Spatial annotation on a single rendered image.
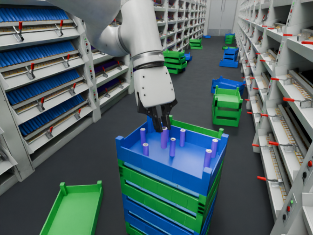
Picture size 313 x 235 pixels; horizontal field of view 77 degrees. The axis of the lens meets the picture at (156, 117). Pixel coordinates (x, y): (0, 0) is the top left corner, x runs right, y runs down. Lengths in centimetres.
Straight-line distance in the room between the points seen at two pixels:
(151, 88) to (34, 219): 85
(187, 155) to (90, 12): 49
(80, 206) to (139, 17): 88
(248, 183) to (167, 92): 84
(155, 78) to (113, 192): 74
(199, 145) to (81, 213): 64
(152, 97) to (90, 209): 71
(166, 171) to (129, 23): 40
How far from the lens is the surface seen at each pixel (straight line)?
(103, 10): 41
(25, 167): 134
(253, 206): 113
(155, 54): 51
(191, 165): 63
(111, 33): 57
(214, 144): 65
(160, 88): 51
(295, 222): 81
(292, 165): 89
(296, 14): 124
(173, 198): 63
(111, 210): 104
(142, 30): 52
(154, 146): 70
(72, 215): 107
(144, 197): 71
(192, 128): 107
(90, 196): 112
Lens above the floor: 82
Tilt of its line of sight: 28 degrees down
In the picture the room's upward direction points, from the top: straight up
